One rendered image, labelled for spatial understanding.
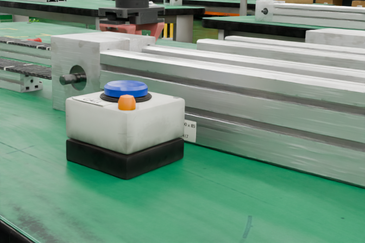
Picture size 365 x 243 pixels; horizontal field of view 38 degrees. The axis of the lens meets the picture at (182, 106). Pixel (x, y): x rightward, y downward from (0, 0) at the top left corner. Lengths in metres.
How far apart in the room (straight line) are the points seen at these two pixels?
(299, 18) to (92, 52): 1.80
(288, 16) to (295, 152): 1.94
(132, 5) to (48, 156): 0.43
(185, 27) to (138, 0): 2.80
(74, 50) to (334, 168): 0.34
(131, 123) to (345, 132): 0.18
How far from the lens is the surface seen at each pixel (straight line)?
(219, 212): 0.40
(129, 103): 0.44
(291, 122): 0.49
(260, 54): 0.71
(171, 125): 0.48
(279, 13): 2.43
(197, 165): 0.49
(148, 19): 0.90
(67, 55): 0.67
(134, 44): 0.67
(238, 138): 0.52
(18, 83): 0.82
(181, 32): 3.66
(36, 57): 1.09
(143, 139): 0.46
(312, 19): 2.34
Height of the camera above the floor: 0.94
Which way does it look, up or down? 13 degrees down
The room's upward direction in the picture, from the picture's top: 2 degrees clockwise
